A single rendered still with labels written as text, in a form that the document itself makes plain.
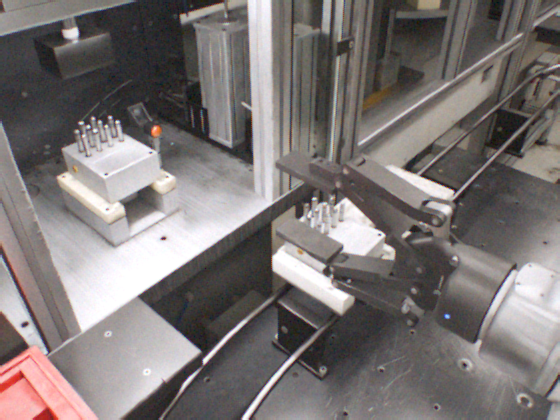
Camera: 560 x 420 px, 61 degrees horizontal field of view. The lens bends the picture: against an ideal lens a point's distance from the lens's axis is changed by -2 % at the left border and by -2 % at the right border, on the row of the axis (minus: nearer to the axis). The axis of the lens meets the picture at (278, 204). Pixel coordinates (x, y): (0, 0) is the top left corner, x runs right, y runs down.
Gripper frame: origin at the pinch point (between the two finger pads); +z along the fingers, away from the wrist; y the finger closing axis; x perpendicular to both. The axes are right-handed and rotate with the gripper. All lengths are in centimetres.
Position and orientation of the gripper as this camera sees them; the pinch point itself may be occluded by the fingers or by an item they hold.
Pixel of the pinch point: (304, 203)
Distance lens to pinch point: 49.5
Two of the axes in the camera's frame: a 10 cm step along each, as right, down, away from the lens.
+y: 0.0, -7.9, -6.1
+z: -7.5, -4.1, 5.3
